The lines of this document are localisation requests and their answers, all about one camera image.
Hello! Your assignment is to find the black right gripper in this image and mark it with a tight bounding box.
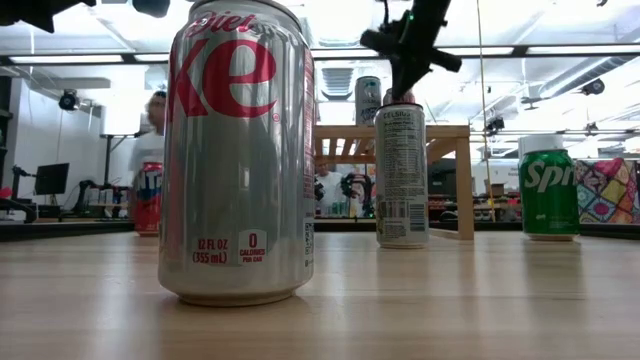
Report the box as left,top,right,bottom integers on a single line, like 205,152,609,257
359,19,464,102

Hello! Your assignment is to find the silver Diet Coke can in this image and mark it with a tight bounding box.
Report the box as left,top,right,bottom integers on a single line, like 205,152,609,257
382,87,417,106
157,0,316,307

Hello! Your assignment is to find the white Celsius slim can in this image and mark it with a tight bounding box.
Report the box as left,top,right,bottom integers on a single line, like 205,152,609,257
374,102,430,250
354,75,383,126

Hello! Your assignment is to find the green Sprite soda can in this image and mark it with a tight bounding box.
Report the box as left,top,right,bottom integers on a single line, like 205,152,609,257
517,148,581,242

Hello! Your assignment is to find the wooden slatted shelf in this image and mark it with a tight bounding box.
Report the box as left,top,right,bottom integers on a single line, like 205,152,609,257
312,123,475,241

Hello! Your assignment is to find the ceiling air vent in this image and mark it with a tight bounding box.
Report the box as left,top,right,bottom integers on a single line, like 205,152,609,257
320,67,355,101

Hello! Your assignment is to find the person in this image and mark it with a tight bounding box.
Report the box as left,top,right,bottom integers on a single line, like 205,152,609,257
313,159,346,214
128,89,167,221

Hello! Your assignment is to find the white storage box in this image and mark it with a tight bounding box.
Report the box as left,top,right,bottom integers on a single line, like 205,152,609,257
517,133,565,151

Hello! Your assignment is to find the colourful patchwork cloth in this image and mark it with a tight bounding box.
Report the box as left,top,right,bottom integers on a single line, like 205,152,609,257
574,157,640,225

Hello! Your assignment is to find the orange Fanta soda can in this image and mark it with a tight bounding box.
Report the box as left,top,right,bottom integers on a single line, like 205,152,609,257
133,160,164,237

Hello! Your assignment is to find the black-legged table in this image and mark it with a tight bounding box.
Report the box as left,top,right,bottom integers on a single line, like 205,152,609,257
98,130,166,206

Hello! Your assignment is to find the black computer monitor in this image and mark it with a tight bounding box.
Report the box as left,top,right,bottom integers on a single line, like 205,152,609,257
33,162,71,196

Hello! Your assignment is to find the grey ceiling duct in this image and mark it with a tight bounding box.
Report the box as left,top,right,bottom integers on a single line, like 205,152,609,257
538,54,631,100

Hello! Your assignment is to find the white wall cabinet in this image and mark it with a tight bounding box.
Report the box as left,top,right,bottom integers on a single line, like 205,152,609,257
99,94,144,137

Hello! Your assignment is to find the black metal table frame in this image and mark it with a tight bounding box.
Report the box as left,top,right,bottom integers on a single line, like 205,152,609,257
0,217,640,242

